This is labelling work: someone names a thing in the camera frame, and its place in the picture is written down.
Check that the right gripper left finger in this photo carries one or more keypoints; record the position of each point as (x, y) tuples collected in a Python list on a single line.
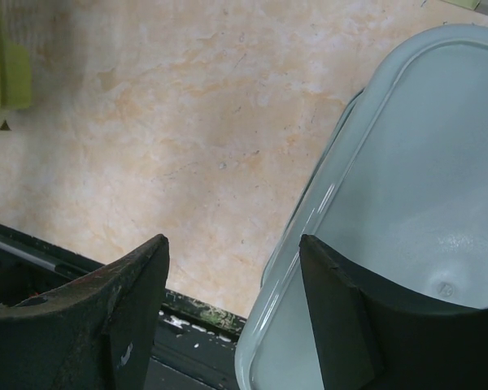
[(95, 332)]

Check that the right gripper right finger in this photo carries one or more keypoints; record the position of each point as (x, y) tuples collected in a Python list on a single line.
[(372, 333)]

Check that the teal perforated basket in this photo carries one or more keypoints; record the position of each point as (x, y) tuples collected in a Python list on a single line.
[(401, 189)]

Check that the olive green plastic tub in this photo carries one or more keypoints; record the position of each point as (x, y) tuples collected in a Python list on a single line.
[(15, 75)]

